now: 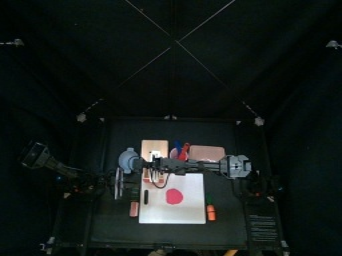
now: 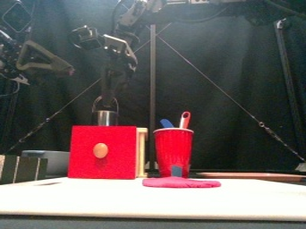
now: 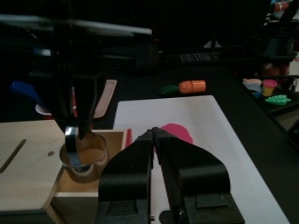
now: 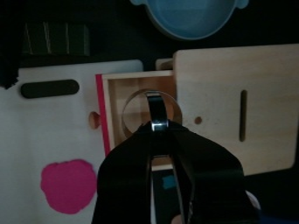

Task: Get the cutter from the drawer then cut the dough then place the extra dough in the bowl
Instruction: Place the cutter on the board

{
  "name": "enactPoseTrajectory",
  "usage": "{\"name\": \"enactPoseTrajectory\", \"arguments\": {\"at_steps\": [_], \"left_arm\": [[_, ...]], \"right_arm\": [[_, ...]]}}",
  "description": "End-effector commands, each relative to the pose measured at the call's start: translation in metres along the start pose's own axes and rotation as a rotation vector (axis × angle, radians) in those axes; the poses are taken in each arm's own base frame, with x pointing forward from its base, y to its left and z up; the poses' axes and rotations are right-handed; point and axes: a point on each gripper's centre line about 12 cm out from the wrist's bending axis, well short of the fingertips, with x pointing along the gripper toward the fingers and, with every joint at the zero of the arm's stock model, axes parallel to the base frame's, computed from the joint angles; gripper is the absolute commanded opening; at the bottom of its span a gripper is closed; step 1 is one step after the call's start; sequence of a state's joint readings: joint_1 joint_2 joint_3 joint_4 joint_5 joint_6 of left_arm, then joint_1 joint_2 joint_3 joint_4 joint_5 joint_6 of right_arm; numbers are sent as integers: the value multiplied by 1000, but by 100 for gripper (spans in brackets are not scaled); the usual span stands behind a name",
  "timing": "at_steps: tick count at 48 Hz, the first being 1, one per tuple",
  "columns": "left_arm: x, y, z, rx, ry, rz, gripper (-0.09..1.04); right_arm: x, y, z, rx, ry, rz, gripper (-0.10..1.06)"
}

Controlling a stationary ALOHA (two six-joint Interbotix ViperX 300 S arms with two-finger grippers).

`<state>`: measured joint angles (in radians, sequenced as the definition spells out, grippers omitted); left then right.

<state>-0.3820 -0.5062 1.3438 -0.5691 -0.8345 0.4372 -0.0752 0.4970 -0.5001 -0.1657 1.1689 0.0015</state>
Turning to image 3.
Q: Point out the green bumpy toy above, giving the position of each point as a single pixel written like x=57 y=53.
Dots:
x=277 y=99

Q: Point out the yellow dough tub pink lid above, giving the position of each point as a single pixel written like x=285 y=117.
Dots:
x=269 y=87

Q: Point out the flat pink dough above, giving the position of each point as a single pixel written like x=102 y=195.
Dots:
x=180 y=132

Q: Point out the white cutting board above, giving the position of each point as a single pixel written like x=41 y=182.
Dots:
x=218 y=122

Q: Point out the blue plastic utensil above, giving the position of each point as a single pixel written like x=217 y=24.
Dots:
x=24 y=89

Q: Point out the black keyboard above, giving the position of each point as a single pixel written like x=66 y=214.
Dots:
x=194 y=57

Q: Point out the tan wooden tray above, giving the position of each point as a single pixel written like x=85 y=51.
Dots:
x=106 y=99

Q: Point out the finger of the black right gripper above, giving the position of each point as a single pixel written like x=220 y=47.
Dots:
x=89 y=110
x=65 y=99

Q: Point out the wooden drawer box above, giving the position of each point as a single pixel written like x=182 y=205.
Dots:
x=28 y=175

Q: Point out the toy carrot orange and green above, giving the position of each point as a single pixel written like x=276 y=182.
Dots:
x=193 y=87

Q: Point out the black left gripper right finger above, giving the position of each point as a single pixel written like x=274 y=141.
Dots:
x=198 y=180

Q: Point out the round metal dough cutter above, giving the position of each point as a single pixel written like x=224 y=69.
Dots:
x=72 y=148

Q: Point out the black storage bin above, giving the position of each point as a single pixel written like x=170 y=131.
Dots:
x=286 y=109

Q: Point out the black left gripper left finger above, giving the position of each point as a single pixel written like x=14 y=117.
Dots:
x=129 y=180

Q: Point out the wooden drawer with red front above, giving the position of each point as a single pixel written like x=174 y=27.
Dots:
x=116 y=143

